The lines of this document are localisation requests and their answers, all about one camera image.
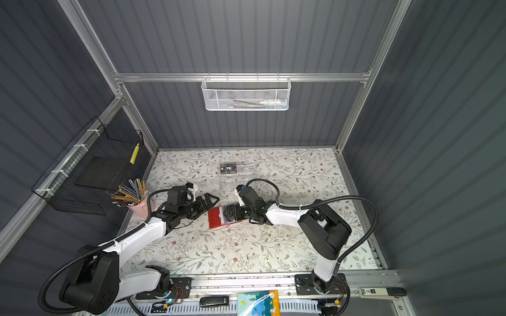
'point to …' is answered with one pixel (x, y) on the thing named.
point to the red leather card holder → (216, 218)
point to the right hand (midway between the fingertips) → (233, 211)
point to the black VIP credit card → (228, 168)
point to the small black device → (205, 301)
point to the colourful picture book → (259, 303)
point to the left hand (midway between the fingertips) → (215, 204)
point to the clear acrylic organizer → (232, 174)
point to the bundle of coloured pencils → (130, 193)
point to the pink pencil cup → (140, 209)
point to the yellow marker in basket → (135, 154)
